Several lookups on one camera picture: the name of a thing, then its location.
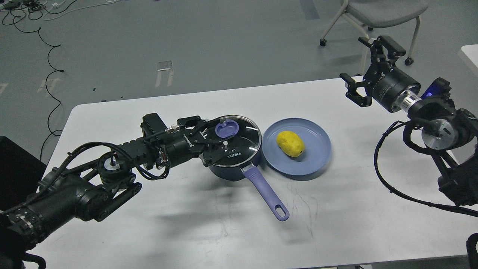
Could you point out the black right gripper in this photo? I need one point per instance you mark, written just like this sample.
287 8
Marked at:
383 81

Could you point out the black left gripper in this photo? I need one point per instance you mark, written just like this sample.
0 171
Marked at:
181 146

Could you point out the glass pot lid purple knob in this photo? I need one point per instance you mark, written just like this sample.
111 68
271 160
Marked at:
244 139

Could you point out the yellow potato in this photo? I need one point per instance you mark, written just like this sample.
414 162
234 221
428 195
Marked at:
290 143

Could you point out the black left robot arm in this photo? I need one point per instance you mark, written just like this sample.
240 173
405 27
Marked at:
97 178

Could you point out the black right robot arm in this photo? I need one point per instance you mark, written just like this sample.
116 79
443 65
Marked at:
434 127

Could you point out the grey office chair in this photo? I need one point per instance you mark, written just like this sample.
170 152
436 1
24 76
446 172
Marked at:
375 14

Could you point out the clear floor tape marker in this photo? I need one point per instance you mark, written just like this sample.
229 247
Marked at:
164 65

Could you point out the blue round plate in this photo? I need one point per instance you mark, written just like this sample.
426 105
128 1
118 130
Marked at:
317 147

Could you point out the white side table corner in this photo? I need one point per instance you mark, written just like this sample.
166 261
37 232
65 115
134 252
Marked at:
469 54

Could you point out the dark blue saucepan purple handle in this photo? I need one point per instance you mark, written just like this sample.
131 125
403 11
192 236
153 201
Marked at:
251 172

